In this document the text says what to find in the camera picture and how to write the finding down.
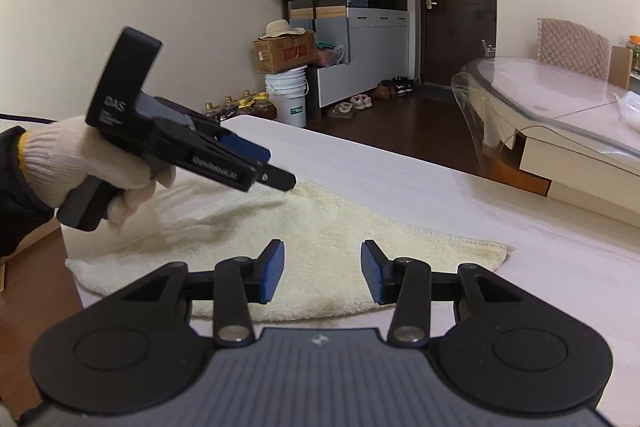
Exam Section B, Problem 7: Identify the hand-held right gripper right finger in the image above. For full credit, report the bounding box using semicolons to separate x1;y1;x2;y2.
361;238;522;349

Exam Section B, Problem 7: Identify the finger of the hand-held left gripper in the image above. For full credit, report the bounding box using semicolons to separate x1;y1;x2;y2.
192;117;273;166
171;142;297;194

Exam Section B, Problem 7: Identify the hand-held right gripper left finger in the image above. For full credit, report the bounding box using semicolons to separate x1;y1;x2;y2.
120;238;286;349

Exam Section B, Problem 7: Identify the cream terry towel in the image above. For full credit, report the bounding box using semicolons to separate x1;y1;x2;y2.
65;179;516;323

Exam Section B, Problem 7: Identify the person's left forearm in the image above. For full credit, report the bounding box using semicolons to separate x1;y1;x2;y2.
0;119;57;264

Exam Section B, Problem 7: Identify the person's left hand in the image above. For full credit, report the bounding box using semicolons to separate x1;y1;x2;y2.
19;114;177;225

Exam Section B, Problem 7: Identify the cluster of oil bottles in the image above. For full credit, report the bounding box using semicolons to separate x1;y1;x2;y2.
202;91;279;122

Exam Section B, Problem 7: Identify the white plastic bucket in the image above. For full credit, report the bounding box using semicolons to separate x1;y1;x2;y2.
264;66;310;129

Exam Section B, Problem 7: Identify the brown cardboard box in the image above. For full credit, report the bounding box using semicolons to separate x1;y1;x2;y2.
252;31;319;76

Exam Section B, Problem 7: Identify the straw hat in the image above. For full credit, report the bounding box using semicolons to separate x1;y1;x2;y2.
263;20;306;40

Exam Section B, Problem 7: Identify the pile of colourful bags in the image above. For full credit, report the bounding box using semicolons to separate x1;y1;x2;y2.
315;39;346;68

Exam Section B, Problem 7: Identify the row of shoes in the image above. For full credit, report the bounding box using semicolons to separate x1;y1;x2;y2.
327;77;416;118

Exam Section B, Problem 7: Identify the grey white hallway cabinet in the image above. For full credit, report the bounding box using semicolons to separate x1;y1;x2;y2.
277;0;417;108

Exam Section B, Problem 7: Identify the cream dining table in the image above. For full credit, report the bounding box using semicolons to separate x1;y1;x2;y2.
450;54;640;228

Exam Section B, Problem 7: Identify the quilted beige chair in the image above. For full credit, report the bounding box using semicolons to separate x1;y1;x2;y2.
537;17;611;83

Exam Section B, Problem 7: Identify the clear plastic bag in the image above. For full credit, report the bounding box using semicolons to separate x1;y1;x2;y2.
614;91;640;131

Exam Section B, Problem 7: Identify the brown wooden box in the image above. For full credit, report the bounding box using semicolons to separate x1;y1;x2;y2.
608;45;634;90

